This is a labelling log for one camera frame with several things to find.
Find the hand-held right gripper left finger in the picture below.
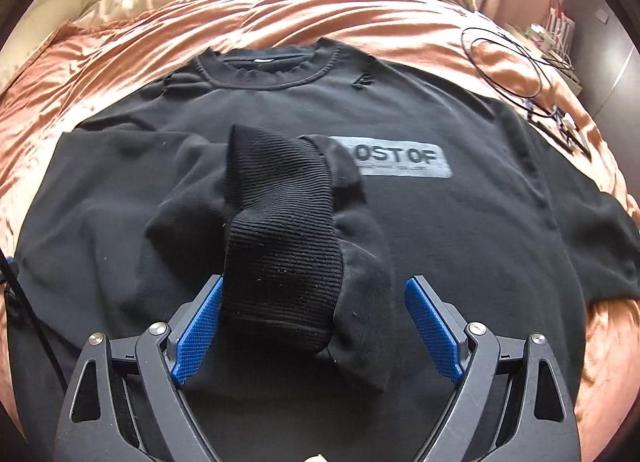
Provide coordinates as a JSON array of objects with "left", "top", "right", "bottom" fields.
[{"left": 55, "top": 274, "right": 226, "bottom": 462}]

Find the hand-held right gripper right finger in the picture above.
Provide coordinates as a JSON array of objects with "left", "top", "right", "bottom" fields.
[{"left": 404, "top": 276, "right": 582, "bottom": 462}]

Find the black sweater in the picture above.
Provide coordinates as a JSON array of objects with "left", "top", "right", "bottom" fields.
[{"left": 10, "top": 37, "right": 640, "bottom": 462}]

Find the orange-brown blanket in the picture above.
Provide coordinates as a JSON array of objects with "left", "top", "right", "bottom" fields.
[{"left": 0, "top": 0, "right": 640, "bottom": 443}]

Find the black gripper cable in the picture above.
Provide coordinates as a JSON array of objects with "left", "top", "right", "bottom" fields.
[{"left": 0, "top": 252, "right": 68, "bottom": 398}]

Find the thin black cable loop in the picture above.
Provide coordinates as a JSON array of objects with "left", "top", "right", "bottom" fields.
[{"left": 460, "top": 27, "right": 593, "bottom": 160}]

